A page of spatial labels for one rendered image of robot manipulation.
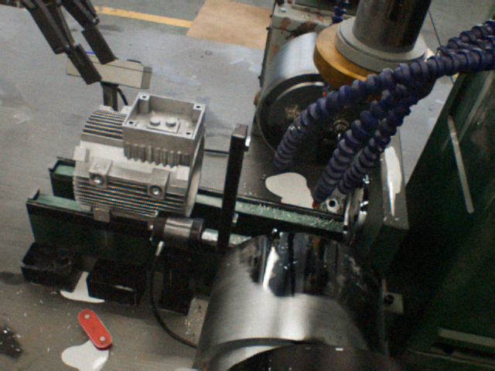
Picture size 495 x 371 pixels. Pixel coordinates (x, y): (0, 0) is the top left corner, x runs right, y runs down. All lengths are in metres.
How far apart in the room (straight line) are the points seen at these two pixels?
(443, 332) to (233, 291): 0.43
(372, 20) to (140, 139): 0.41
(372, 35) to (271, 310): 0.38
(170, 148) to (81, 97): 0.71
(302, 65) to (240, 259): 0.49
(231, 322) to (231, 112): 0.94
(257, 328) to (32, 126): 0.98
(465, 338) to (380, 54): 0.52
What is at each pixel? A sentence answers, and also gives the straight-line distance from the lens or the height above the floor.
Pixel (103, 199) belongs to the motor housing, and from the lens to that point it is 0.92.
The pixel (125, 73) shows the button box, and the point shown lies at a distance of 1.13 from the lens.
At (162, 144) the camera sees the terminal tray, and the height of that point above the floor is 1.12.
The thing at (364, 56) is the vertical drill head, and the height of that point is 1.35.
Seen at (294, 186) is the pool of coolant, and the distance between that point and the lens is 1.28.
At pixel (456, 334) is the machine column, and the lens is 0.97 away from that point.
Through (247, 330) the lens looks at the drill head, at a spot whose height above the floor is 1.15.
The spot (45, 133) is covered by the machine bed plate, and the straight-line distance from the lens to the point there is 1.41.
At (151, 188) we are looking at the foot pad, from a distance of 0.86.
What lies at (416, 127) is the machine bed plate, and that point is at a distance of 1.63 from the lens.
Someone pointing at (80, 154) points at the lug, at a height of 1.08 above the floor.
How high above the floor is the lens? 1.67
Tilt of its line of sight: 44 degrees down
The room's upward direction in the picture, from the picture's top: 10 degrees clockwise
